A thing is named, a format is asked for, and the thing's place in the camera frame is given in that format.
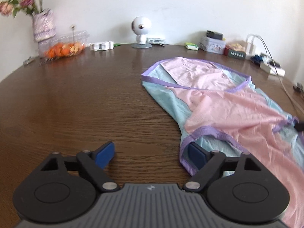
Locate black binder clips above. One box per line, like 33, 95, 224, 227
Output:
293, 83, 304, 94

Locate green white small box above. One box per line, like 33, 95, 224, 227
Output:
184, 42, 199, 51

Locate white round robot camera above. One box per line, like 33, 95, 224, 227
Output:
131, 17, 152, 49

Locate white flat remote device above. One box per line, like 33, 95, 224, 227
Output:
147, 38, 165, 45

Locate white illustrated tin box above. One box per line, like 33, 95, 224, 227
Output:
198, 36, 226, 55

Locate clear box of oranges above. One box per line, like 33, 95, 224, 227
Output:
38, 31, 89, 61

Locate white charging cable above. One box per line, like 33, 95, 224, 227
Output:
246, 33, 304, 114

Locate dark green labelled box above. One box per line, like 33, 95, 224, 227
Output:
224, 47, 246, 60

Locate white power strip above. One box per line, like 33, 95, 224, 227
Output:
260, 62, 285, 77

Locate white clip gadget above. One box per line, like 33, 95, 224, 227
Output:
90, 41, 114, 52

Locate snack packet on box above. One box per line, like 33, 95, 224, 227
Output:
226, 42, 246, 52

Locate black power adapter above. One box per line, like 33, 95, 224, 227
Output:
206, 30, 223, 40

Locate white wall charger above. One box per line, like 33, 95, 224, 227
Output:
245, 39, 256, 60

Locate pink blue mesh vest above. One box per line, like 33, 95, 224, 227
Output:
142, 57, 303, 227

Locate lavender textured vase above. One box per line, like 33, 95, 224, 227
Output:
32, 9, 56, 43

